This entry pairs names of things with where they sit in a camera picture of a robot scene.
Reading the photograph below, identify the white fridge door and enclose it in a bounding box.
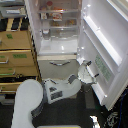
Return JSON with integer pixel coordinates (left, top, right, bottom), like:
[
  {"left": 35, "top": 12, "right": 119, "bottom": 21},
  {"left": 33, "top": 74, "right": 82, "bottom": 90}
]
[{"left": 77, "top": 0, "right": 128, "bottom": 110}]

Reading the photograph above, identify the wooden drawer cabinet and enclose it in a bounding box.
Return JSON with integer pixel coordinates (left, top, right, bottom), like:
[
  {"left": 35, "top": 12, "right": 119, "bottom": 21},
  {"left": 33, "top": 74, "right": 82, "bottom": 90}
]
[{"left": 0, "top": 18, "right": 41, "bottom": 97}]

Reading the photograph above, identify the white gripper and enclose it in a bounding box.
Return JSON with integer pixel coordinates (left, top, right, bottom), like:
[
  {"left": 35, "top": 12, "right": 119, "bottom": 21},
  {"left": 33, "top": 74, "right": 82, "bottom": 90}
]
[{"left": 78, "top": 61, "right": 99, "bottom": 84}]

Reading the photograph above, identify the upper white fridge drawer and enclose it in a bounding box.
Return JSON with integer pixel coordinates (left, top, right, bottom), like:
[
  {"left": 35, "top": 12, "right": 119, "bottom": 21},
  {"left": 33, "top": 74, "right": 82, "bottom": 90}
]
[{"left": 37, "top": 55, "right": 79, "bottom": 79}]

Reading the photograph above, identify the white refrigerator body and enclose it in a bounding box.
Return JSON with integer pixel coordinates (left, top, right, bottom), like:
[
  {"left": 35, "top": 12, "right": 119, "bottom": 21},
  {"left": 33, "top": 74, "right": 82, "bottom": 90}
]
[{"left": 23, "top": 0, "right": 84, "bottom": 100}]

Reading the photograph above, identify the grey box on cabinet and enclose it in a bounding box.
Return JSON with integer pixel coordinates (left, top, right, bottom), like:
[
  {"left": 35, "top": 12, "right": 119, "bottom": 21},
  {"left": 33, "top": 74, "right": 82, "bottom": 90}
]
[{"left": 0, "top": 6, "right": 26, "bottom": 18}]

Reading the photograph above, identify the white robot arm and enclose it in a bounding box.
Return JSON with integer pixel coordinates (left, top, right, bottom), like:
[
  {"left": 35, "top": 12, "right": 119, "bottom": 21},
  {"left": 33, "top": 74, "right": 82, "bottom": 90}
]
[{"left": 11, "top": 60, "right": 97, "bottom": 128}]

